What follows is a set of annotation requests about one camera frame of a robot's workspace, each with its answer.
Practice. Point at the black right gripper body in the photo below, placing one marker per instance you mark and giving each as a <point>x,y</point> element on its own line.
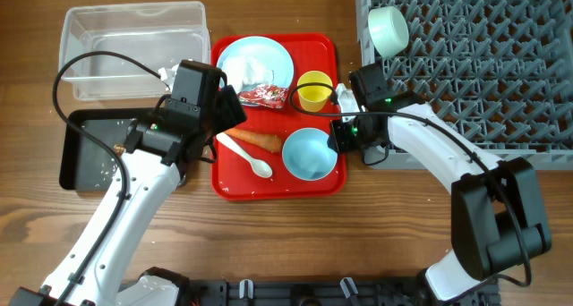
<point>350,137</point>

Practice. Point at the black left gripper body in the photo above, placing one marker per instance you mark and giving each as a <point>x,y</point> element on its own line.
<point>229,114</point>

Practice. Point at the light blue rice bowl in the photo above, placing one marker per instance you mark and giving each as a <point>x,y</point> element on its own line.
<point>307,155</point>

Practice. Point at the yellow plastic cup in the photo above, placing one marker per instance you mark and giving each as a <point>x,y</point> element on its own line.
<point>314,89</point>

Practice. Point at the mint green bowl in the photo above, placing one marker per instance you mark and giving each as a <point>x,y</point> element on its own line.
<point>388,30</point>

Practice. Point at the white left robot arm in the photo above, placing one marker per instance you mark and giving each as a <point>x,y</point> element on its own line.
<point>93,271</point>

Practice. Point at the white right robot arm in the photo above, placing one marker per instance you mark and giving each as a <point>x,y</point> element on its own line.
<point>498,219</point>

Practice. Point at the black waste tray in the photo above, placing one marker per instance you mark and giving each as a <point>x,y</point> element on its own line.
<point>85,163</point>

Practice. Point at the grey dishwasher rack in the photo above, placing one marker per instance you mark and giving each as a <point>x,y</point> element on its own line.
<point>497,71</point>

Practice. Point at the white crumpled napkin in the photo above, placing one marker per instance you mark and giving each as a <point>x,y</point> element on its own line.
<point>243,71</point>

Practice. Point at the red snack wrapper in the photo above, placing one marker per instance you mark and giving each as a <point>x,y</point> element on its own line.
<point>270,96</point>

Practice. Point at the orange carrot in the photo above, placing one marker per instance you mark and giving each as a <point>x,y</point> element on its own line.
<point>269,142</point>

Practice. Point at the white plastic spoon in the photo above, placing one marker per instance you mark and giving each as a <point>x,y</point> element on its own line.
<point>259,167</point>

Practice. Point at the red plastic tray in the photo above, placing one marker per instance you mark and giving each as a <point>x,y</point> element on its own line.
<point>232,177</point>

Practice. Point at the light blue plate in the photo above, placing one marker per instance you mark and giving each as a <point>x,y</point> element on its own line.
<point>266,50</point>

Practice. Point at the clear plastic bin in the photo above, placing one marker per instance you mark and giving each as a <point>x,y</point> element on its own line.
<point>156,35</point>

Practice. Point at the brown food scrap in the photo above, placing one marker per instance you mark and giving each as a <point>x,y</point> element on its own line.
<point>119,149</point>

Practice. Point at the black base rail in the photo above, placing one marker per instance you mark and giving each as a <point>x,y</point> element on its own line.
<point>400,291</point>

